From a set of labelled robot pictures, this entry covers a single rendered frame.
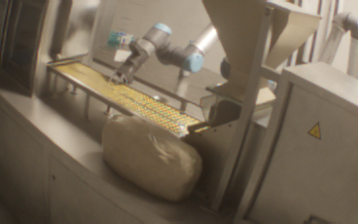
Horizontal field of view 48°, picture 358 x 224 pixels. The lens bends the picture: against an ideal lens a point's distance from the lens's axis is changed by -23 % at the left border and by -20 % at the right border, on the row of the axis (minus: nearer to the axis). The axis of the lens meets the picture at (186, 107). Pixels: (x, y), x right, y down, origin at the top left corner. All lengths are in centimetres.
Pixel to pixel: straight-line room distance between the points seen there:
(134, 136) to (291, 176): 54
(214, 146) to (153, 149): 20
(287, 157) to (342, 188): 25
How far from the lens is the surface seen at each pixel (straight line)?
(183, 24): 466
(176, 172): 154
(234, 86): 161
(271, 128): 140
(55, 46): 222
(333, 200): 141
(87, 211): 180
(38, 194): 210
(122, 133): 164
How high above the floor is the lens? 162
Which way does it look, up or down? 19 degrees down
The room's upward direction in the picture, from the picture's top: 13 degrees clockwise
